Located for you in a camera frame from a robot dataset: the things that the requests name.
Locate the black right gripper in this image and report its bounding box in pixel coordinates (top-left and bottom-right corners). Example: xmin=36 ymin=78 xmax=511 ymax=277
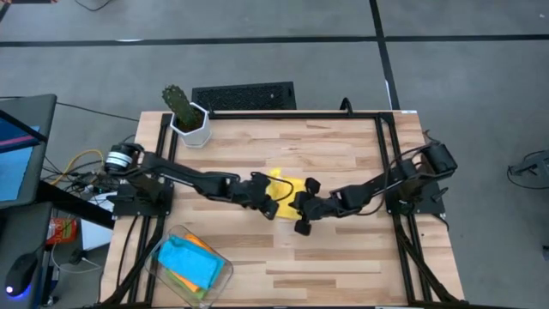
xmin=293 ymin=176 xmax=344 ymax=237

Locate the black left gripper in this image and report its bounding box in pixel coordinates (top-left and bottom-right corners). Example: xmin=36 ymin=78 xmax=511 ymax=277
xmin=233 ymin=171 xmax=281 ymax=221

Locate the yellow microfiber towel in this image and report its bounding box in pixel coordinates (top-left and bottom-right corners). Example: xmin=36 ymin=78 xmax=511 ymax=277
xmin=264 ymin=167 xmax=308 ymax=221

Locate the orange microfiber towel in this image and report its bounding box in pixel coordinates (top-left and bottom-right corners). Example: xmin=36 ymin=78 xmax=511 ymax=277
xmin=171 ymin=233 xmax=215 ymax=294

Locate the blue microfiber towel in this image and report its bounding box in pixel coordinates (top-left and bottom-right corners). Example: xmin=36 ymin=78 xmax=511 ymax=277
xmin=157 ymin=233 xmax=226 ymax=290

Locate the white hexagonal plant pot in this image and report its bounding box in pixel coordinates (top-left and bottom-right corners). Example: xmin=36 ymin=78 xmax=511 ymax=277
xmin=169 ymin=101 xmax=213 ymax=149

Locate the dark green cactus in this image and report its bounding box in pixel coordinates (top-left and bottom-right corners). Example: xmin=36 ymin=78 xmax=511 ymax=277
xmin=161 ymin=84 xmax=202 ymax=132

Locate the clear plastic bin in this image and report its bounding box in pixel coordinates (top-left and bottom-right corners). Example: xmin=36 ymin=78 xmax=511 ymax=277
xmin=145 ymin=223 xmax=235 ymax=309

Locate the white box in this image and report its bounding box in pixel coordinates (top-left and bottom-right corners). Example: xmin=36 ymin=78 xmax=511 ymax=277
xmin=80 ymin=192 xmax=116 ymax=251

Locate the black metal beam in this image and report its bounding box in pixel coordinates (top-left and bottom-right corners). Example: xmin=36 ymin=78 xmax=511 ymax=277
xmin=36 ymin=179 xmax=115 ymax=231

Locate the grey stand base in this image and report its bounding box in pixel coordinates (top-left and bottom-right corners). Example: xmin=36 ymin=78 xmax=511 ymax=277
xmin=507 ymin=149 xmax=549 ymax=191

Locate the grey side desk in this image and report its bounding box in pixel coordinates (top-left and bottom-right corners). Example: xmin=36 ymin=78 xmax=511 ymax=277
xmin=0 ymin=201 xmax=55 ymax=309

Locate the laptop screen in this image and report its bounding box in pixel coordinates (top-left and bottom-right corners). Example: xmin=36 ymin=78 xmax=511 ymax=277
xmin=0 ymin=94 xmax=58 ymax=209

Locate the black computer mouse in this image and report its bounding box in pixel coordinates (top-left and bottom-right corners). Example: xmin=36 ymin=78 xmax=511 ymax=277
xmin=3 ymin=252 xmax=38 ymax=298

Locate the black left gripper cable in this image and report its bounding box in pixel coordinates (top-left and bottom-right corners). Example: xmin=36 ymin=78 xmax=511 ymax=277
xmin=252 ymin=172 xmax=295 ymax=203

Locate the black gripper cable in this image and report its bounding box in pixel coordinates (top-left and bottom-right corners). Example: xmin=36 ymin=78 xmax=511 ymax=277
xmin=252 ymin=172 xmax=295 ymax=203
xmin=358 ymin=143 xmax=432 ymax=216

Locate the black aluminium table frame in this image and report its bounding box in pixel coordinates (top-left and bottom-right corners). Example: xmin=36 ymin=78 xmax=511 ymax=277
xmin=100 ymin=110 xmax=473 ymax=309

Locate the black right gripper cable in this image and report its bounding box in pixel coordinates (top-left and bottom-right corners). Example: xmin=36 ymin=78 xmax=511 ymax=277
xmin=358 ymin=143 xmax=432 ymax=216

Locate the yellow cable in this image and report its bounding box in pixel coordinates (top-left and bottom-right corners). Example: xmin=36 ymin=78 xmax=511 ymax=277
xmin=51 ymin=148 xmax=106 ymax=185

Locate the black floor cable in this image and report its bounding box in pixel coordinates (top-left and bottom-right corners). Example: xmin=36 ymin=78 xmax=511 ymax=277
xmin=0 ymin=96 xmax=141 ymax=124

